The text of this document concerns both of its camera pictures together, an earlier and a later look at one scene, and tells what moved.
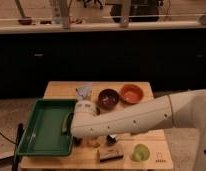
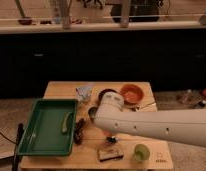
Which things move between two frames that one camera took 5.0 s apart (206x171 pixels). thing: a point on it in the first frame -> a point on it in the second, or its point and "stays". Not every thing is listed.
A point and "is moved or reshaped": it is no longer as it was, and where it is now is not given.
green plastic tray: x=50 y=129 stays
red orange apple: x=93 y=142 is moved or reshaped
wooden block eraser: x=106 y=154 stays
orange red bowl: x=131 y=94 stays
